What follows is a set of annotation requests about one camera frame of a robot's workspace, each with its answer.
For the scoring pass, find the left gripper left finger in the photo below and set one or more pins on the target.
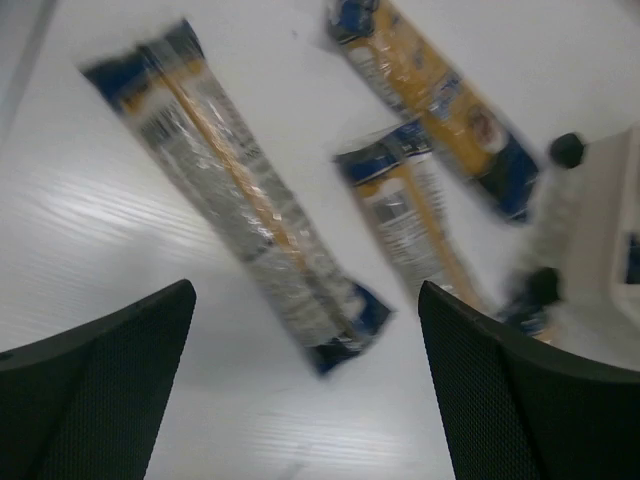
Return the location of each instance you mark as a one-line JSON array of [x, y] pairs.
[[88, 403]]

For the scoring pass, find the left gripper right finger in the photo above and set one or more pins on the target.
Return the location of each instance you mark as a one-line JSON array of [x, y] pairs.
[[513, 407]]

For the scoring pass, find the spaghetti bag yellow front top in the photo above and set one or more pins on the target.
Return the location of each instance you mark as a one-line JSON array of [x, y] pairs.
[[417, 82]]

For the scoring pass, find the white two-tier shelf cart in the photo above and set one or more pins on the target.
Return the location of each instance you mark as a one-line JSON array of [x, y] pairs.
[[578, 261]]

